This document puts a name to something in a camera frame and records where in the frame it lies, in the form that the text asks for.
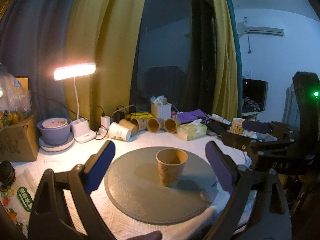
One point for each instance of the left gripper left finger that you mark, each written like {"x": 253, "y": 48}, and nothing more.
{"x": 50, "y": 217}

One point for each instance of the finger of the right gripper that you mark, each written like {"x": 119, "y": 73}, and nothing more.
{"x": 240, "y": 142}
{"x": 259, "y": 127}

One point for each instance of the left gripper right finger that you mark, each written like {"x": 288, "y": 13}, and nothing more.
{"x": 270, "y": 216}

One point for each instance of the patterned paper cup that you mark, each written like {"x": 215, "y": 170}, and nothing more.
{"x": 171, "y": 163}
{"x": 155, "y": 124}

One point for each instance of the brown paper cup right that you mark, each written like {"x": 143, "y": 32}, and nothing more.
{"x": 171, "y": 125}

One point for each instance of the patterned paper cup lying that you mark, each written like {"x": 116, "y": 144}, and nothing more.
{"x": 155, "y": 124}

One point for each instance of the brown paper cup lying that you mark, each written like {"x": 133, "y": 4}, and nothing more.
{"x": 129, "y": 125}

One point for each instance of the white paper cup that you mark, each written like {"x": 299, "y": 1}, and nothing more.
{"x": 118, "y": 132}

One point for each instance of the white cartoon mug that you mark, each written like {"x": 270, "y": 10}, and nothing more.
{"x": 236, "y": 126}

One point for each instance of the grey computer mouse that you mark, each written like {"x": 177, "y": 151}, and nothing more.
{"x": 209, "y": 194}

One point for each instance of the white tube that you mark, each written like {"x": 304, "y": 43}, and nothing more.
{"x": 220, "y": 119}

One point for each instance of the black monitor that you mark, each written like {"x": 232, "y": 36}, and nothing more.
{"x": 254, "y": 95}

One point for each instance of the fruit printed plastic bag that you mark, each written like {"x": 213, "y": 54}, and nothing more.
{"x": 17, "y": 200}

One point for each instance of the yellow curtain right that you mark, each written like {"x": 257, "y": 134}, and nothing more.
{"x": 225, "y": 102}

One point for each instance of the yellow curtain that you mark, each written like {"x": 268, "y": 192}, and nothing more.
{"x": 225, "y": 102}
{"x": 104, "y": 32}

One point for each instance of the yellow tissue pack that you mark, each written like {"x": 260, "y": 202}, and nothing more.
{"x": 192, "y": 130}

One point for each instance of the purple cloth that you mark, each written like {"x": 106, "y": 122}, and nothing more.
{"x": 188, "y": 117}

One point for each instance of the black round object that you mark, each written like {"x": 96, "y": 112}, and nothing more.
{"x": 7, "y": 173}

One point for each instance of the white woven basket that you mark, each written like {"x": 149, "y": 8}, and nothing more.
{"x": 161, "y": 111}

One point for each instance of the cardboard box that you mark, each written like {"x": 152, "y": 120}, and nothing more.
{"x": 19, "y": 142}

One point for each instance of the purple bowl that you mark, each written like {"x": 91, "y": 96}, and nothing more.
{"x": 56, "y": 136}

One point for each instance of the round grey placemat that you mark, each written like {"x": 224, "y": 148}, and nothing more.
{"x": 133, "y": 185}

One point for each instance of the small pink white bowl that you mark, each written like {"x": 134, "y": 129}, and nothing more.
{"x": 54, "y": 123}

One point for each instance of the white air conditioner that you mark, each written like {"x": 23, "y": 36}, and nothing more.
{"x": 261, "y": 26}

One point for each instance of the yellow packet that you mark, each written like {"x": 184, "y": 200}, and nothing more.
{"x": 138, "y": 115}

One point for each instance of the white charger plug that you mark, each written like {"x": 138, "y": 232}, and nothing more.
{"x": 105, "y": 122}

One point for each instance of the clear plastic fruit bag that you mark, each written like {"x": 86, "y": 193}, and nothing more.
{"x": 15, "y": 100}

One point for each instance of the yellow curtain left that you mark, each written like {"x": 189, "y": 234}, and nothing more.
{"x": 104, "y": 32}

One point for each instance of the blue grey curtain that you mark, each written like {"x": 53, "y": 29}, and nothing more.
{"x": 33, "y": 36}

